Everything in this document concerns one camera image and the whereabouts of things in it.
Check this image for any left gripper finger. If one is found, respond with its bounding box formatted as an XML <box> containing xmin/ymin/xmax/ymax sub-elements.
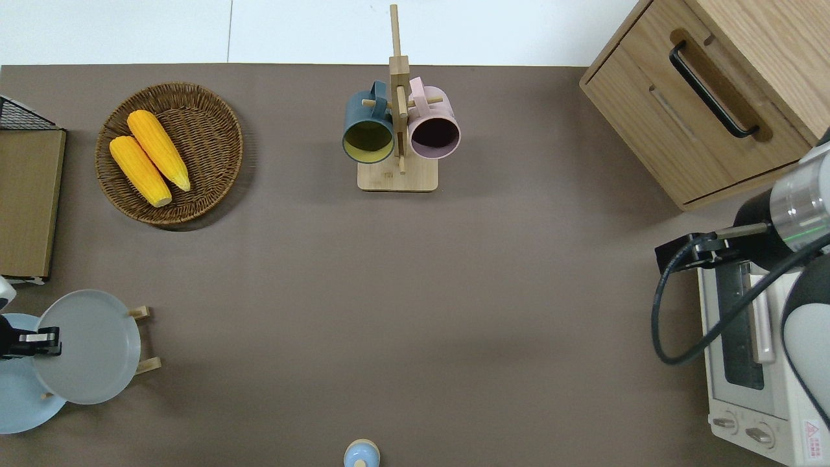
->
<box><xmin>18</xmin><ymin>326</ymin><xmax>64</xmax><ymax>357</ymax></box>

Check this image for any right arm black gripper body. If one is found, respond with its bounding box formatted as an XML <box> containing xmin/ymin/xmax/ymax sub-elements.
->
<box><xmin>654</xmin><ymin>232</ymin><xmax>737</xmax><ymax>275</ymax></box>

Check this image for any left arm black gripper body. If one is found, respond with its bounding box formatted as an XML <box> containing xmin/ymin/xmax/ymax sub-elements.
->
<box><xmin>0</xmin><ymin>313</ymin><xmax>24</xmax><ymax>361</ymax></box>

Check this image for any gray plate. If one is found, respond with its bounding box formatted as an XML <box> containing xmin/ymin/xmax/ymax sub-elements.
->
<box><xmin>32</xmin><ymin>289</ymin><xmax>142</xmax><ymax>406</ymax></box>

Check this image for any light blue plate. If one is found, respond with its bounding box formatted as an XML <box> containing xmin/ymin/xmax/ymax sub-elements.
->
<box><xmin>0</xmin><ymin>313</ymin><xmax>68</xmax><ymax>435</ymax></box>

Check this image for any wooden plate rack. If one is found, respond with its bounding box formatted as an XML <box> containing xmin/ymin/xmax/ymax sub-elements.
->
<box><xmin>41</xmin><ymin>305</ymin><xmax>163</xmax><ymax>400</ymax></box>

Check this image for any wooden mug rack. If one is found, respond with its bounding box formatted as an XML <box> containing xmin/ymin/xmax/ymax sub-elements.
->
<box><xmin>357</xmin><ymin>4</ymin><xmax>445</xmax><ymax>193</ymax></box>

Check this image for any wooden drawer cabinet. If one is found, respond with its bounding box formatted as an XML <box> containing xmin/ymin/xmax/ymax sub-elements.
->
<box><xmin>579</xmin><ymin>0</ymin><xmax>830</xmax><ymax>212</ymax></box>

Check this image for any white toaster oven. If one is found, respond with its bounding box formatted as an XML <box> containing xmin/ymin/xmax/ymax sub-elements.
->
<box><xmin>696</xmin><ymin>258</ymin><xmax>830</xmax><ymax>467</ymax></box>

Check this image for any yellow corn cob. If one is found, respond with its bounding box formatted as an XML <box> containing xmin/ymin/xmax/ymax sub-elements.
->
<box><xmin>126</xmin><ymin>109</ymin><xmax>193</xmax><ymax>193</ymax></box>
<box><xmin>108</xmin><ymin>135</ymin><xmax>174</xmax><ymax>209</ymax></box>

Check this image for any brown wicker basket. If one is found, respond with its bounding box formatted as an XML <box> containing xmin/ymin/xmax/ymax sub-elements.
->
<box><xmin>95</xmin><ymin>82</ymin><xmax>245</xmax><ymax>227</ymax></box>

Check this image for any pink mug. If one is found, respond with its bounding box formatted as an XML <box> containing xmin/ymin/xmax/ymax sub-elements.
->
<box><xmin>407</xmin><ymin>76</ymin><xmax>462</xmax><ymax>161</ymax></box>

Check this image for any dark teal mug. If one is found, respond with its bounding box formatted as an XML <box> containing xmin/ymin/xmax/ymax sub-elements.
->
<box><xmin>341</xmin><ymin>80</ymin><xmax>396</xmax><ymax>165</ymax></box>

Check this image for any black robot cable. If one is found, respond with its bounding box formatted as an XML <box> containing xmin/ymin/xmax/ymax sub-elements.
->
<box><xmin>651</xmin><ymin>230</ymin><xmax>830</xmax><ymax>366</ymax></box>

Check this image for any white oven door handle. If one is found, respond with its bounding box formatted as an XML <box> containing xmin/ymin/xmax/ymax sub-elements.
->
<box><xmin>744</xmin><ymin>271</ymin><xmax>777</xmax><ymax>365</ymax></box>

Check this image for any wire grid box wooden shelf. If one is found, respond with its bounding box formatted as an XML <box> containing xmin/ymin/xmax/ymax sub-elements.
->
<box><xmin>0</xmin><ymin>95</ymin><xmax>67</xmax><ymax>287</ymax></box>

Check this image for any black cabinet handle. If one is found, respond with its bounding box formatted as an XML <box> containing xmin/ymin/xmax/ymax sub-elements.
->
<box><xmin>669</xmin><ymin>40</ymin><xmax>761</xmax><ymax>139</ymax></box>

